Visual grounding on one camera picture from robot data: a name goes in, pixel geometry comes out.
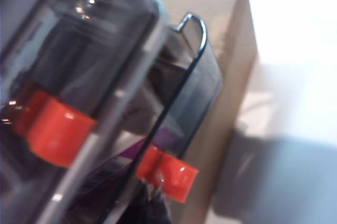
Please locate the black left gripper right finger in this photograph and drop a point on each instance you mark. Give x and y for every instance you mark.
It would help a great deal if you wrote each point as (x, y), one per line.
(161, 213)

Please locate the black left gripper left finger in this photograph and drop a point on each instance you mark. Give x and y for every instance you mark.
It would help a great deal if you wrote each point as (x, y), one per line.
(140, 210)

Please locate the purple white napkin pack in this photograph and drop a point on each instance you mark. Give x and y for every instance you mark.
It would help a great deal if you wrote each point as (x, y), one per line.
(168, 135)

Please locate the brown cardboard box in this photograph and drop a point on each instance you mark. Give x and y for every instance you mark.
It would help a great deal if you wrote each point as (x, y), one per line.
(231, 102)

